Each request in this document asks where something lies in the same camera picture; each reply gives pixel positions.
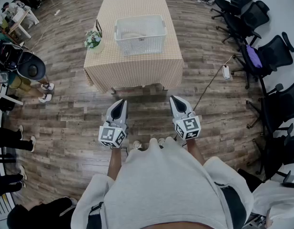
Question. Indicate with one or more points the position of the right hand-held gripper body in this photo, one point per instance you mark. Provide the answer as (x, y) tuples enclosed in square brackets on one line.
[(188, 126)]

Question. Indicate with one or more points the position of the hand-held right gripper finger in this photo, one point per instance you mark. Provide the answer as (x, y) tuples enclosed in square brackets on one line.
[(186, 111), (171, 108)]

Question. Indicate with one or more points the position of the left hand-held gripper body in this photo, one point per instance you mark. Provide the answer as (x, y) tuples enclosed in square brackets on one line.
[(108, 133)]

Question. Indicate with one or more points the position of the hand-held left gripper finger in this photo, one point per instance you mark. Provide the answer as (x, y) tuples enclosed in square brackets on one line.
[(111, 117), (125, 116)]

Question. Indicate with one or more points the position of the white plastic laundry basket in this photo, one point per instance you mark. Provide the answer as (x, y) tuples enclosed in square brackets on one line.
[(142, 46)]

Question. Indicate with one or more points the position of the beige clothes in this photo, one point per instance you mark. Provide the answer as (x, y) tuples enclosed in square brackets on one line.
[(132, 36)]

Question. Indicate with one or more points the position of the person's right forearm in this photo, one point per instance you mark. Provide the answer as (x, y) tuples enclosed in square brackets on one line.
[(194, 151)]

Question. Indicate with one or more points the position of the person's left forearm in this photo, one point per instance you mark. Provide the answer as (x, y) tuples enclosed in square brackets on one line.
[(114, 162)]

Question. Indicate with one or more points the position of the person's white shoe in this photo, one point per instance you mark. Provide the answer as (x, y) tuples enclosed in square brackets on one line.
[(161, 142), (137, 145)]

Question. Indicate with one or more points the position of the orange checkered tablecloth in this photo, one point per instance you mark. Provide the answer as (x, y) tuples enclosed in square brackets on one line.
[(132, 68)]

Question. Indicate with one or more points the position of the person's grey sweatshirt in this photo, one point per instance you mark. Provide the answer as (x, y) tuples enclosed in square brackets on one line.
[(161, 187)]

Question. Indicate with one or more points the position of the flower bouquet in pot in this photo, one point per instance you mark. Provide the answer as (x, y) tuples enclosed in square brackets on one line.
[(93, 40)]

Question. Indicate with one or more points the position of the purple cloth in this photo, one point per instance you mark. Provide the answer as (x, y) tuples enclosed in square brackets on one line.
[(254, 56)]

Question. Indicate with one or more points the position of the small white power strip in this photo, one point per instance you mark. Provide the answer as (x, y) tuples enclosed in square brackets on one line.
[(57, 12)]

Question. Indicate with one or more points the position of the white desk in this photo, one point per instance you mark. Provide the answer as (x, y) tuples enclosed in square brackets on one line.
[(23, 17)]

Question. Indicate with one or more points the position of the dark wooden picture frame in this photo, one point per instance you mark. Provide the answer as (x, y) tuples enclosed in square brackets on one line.
[(98, 26)]

